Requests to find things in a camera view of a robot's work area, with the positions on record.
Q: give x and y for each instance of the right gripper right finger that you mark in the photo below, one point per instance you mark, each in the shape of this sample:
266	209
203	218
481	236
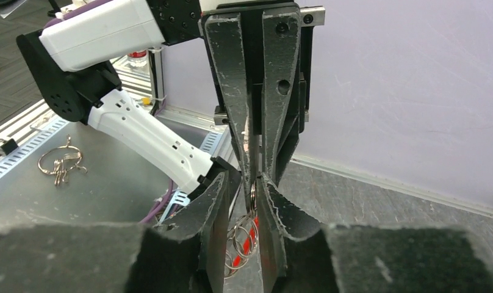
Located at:
290	241

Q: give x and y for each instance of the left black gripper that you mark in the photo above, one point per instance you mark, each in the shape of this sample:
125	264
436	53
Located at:
260	57

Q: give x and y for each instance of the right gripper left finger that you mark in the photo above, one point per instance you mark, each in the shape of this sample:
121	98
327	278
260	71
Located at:
191	244

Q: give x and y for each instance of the metal keyring with red handle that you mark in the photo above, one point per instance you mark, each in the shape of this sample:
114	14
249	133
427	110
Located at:
242	237

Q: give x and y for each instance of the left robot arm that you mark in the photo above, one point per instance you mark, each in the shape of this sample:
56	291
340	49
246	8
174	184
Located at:
69	60

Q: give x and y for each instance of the clear bottle red label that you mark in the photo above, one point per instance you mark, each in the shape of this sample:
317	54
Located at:
138	59

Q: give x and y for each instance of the loose metal wire clips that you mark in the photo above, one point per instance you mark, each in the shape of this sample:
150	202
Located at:
70	160

